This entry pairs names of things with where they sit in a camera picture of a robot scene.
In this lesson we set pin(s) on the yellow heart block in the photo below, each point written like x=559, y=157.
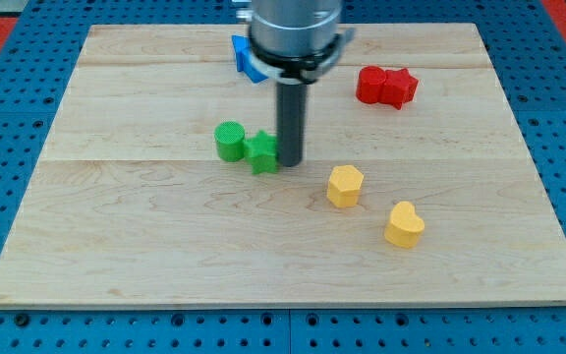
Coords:
x=404, y=227

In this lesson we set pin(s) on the red cylinder block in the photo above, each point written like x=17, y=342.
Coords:
x=370, y=83

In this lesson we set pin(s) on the green cylinder block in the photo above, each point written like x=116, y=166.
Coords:
x=229, y=138

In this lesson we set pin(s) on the red star block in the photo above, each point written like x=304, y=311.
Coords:
x=398, y=88

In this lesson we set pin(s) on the green star block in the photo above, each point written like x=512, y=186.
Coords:
x=260, y=151

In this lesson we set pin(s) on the yellow hexagon block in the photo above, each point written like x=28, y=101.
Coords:
x=344, y=185

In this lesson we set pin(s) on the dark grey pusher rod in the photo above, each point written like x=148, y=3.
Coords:
x=291, y=106

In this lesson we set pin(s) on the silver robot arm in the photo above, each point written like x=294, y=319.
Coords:
x=295, y=42

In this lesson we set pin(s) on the blue arrow block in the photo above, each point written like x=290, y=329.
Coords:
x=241, y=48

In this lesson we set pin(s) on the light wooden board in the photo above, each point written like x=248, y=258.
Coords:
x=130, y=208

